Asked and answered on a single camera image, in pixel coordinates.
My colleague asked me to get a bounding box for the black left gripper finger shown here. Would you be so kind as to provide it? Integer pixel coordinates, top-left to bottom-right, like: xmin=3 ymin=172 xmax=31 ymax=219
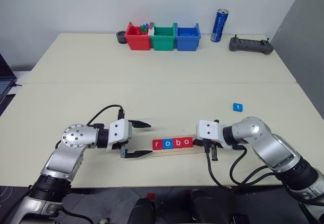
xmin=129 ymin=119 xmax=152 ymax=129
xmin=126 ymin=150 xmax=153 ymax=159

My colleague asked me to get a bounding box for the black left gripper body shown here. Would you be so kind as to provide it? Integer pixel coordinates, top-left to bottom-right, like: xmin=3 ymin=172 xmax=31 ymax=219
xmin=111 ymin=120 xmax=135 ymax=159

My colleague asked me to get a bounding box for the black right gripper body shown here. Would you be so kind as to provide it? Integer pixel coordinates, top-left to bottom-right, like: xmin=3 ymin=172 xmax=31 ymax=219
xmin=201 ymin=138 xmax=221 ymax=162

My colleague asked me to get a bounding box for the wooden tile rack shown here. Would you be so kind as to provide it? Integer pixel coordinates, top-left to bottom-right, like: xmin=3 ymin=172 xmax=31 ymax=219
xmin=151 ymin=135 xmax=206 ymax=157

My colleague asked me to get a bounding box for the dark rounded shape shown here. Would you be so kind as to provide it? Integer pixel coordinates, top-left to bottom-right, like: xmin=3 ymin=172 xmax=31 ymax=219
xmin=189 ymin=189 xmax=230 ymax=224
xmin=128 ymin=197 xmax=156 ymax=224

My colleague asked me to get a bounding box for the red plastic storage bin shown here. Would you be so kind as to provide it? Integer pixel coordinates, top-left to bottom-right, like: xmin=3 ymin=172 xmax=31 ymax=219
xmin=126 ymin=21 xmax=153 ymax=51

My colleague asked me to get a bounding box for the green plastic storage bin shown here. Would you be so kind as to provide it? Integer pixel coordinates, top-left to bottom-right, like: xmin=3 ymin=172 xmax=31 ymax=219
xmin=150 ymin=22 xmax=177 ymax=51

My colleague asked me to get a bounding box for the blue plastic storage bin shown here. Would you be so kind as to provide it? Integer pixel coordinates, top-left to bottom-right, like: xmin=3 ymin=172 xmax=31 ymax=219
xmin=174 ymin=23 xmax=201 ymax=52

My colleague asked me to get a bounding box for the grey handheld remote controller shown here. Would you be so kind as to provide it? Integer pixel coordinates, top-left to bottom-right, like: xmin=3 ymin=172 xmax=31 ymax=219
xmin=229 ymin=34 xmax=275 ymax=56

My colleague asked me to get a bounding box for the blue drink can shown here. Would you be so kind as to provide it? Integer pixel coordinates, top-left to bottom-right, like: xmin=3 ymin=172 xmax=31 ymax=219
xmin=210 ymin=8 xmax=230 ymax=43

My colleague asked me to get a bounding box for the dark laptop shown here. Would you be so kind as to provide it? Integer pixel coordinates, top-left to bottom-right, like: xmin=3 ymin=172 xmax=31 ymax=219
xmin=0 ymin=53 xmax=18 ymax=116

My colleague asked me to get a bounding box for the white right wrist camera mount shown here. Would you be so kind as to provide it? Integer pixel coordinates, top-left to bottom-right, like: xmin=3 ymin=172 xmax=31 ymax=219
xmin=196 ymin=119 xmax=232 ymax=150

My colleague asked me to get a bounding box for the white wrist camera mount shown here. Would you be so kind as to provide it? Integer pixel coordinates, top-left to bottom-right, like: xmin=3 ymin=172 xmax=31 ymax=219
xmin=196 ymin=119 xmax=232 ymax=150
xmin=106 ymin=119 xmax=133 ymax=153

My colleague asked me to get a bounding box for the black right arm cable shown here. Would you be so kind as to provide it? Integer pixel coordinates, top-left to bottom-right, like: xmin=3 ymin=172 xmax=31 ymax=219
xmin=203 ymin=139 xmax=282 ymax=192

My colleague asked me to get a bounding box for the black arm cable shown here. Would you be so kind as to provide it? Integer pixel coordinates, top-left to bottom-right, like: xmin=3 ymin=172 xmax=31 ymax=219
xmin=86 ymin=104 xmax=127 ymax=127
xmin=203 ymin=139 xmax=282 ymax=192

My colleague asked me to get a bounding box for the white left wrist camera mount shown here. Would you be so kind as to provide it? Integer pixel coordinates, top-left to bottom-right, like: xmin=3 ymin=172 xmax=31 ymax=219
xmin=106 ymin=119 xmax=133 ymax=153

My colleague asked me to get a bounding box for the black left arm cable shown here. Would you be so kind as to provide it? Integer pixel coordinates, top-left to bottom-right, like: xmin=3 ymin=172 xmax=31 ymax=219
xmin=86 ymin=104 xmax=127 ymax=127

